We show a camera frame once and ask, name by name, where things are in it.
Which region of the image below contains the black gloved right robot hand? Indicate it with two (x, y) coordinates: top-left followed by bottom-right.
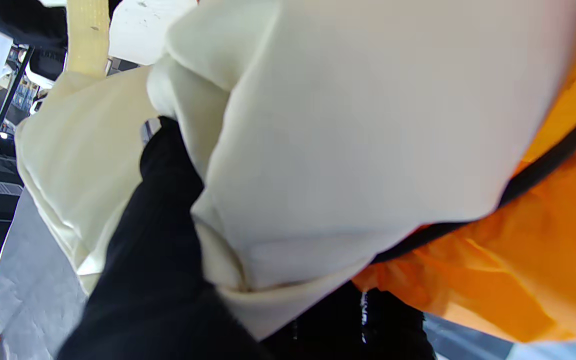
(0, 0), (69, 81)

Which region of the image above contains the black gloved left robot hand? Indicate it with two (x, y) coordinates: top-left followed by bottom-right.
(55, 116), (436, 360)

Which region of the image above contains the cream canvas backpack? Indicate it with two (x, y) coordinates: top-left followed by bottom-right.
(15, 0), (576, 341)

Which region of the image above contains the orange rain cover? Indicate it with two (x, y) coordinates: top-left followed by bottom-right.
(353, 0), (576, 356)

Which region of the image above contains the black metal stand pole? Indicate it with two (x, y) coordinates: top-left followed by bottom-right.
(0, 47), (35, 201)

